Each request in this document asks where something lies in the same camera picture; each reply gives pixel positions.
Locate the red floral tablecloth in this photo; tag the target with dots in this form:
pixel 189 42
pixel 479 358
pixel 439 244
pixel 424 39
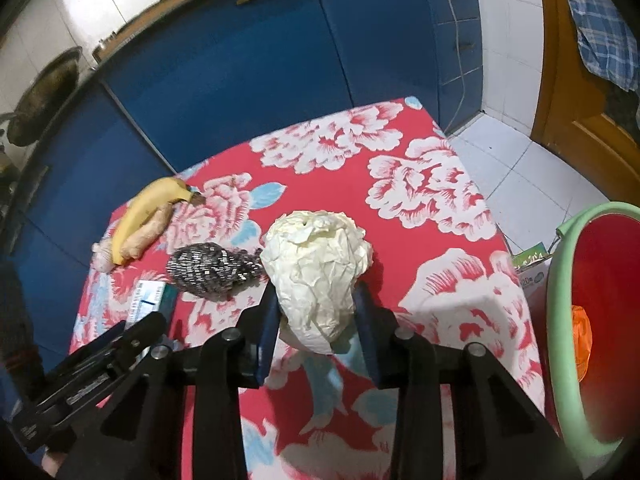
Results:
pixel 440 240

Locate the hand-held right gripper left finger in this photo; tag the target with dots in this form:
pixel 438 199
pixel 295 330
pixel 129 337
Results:
pixel 267 340

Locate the blue kitchen cabinet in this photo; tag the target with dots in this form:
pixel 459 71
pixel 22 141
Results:
pixel 275 60

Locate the ginger root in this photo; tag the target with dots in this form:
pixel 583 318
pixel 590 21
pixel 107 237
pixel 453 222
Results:
pixel 137 245

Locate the white cardboard box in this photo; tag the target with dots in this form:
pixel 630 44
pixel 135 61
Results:
pixel 535 277

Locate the blue plaid shirt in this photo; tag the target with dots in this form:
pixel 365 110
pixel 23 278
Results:
pixel 605 25

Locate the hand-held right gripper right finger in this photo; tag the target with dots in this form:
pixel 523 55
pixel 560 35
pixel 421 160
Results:
pixel 369 347

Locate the green packet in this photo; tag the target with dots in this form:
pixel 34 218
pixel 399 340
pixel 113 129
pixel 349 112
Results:
pixel 529 255

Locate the dark wok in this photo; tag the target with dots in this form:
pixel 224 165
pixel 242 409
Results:
pixel 45 95

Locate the white and blue box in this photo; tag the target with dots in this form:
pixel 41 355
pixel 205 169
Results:
pixel 150 300

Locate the steel wool scrubber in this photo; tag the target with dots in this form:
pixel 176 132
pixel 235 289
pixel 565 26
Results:
pixel 215 270

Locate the yellow banana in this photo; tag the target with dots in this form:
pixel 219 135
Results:
pixel 145 210

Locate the wooden door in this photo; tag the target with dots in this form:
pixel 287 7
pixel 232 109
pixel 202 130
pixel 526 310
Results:
pixel 565 85

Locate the orange mesh bag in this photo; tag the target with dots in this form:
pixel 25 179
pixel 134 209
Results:
pixel 582 340

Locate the white paper ball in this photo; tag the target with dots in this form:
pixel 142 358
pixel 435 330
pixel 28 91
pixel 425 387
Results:
pixel 315 270

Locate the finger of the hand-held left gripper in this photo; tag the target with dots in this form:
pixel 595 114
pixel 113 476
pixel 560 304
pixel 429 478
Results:
pixel 100 342
pixel 142 332

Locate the red basin with green rim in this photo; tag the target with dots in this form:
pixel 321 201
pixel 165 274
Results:
pixel 615 310

